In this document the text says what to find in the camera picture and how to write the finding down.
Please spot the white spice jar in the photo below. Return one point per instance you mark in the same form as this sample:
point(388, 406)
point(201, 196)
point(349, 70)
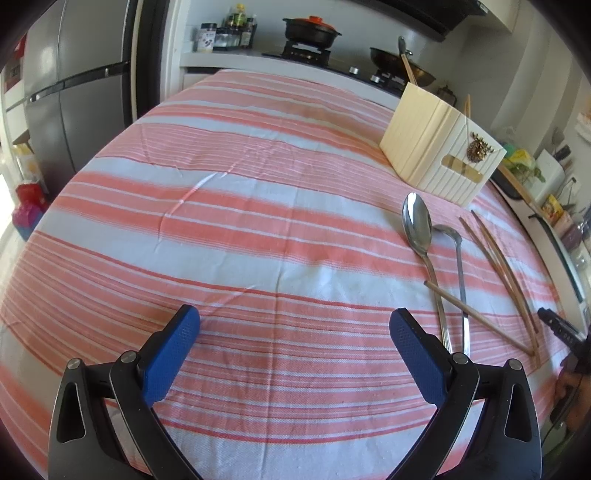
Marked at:
point(206, 37)

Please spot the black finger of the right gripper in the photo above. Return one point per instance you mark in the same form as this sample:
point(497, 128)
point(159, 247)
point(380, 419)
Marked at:
point(563, 330)

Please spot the red bag on floor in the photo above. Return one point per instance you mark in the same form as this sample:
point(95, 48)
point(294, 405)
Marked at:
point(32, 206)

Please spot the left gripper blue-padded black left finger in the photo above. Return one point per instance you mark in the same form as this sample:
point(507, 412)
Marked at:
point(103, 424)

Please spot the glass french press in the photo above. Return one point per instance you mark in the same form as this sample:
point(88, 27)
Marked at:
point(447, 95)

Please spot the condiment bottles rack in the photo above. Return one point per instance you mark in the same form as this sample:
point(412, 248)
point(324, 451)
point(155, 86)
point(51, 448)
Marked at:
point(237, 30)

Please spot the yellow green produce bag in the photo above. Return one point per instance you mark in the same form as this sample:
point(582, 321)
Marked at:
point(523, 166)

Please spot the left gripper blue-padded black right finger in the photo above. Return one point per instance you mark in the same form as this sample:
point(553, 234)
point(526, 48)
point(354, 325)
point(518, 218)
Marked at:
point(505, 443)

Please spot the white knife block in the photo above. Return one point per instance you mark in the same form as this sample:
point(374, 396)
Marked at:
point(553, 176)

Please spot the dark wok pan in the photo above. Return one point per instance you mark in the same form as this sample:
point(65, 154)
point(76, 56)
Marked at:
point(390, 65)

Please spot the small silver spoon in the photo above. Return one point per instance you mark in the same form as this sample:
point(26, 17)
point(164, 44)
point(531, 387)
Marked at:
point(457, 238)

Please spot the black gas stove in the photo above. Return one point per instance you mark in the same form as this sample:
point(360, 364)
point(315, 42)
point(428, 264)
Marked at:
point(322, 59)

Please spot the pink white striped tablecloth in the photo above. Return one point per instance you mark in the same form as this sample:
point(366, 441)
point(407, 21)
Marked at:
point(266, 203)

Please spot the cream utensil holder box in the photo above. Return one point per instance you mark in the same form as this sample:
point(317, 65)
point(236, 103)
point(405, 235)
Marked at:
point(439, 150)

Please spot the large silver spoon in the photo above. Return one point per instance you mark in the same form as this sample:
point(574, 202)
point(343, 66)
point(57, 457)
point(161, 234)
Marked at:
point(418, 230)

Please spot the wooden chopstick across spoons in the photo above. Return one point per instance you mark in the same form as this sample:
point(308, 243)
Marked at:
point(479, 317)

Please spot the black pot orange lid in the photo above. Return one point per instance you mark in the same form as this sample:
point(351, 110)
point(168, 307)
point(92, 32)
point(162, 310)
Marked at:
point(311, 31)

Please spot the grey refrigerator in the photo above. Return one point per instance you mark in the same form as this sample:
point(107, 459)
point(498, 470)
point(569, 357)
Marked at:
point(74, 93)

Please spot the wooden cutting board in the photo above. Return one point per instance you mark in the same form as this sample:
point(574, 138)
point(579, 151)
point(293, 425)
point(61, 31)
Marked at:
point(521, 190)

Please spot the yellow snack packet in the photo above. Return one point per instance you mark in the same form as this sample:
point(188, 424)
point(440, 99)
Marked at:
point(552, 210)

